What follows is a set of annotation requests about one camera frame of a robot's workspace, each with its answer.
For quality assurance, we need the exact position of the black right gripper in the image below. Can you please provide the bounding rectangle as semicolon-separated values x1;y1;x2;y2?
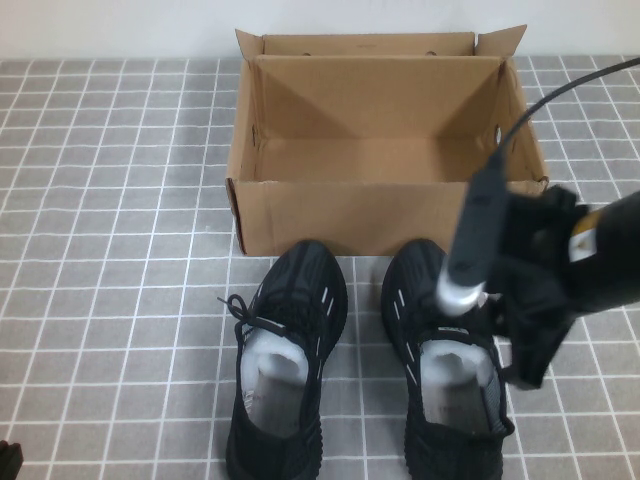
487;183;592;391

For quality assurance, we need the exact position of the black knit sneaker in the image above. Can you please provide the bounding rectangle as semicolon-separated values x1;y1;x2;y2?
380;238;517;480
216;238;350;480

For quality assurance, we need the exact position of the white foam shoe stuffing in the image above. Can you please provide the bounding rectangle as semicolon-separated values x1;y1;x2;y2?
242;325;312;427
418;330;496;435

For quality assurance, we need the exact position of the brown cardboard shoe box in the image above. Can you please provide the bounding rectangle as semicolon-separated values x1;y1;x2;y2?
225;23;550;258

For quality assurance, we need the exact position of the grey white-grid tablecloth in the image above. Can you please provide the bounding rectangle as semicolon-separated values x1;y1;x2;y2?
0;56;640;480

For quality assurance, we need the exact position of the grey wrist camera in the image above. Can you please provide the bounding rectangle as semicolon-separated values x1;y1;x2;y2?
433;167;512;317

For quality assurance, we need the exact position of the black camera cable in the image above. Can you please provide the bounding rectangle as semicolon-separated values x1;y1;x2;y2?
492;56;640;174

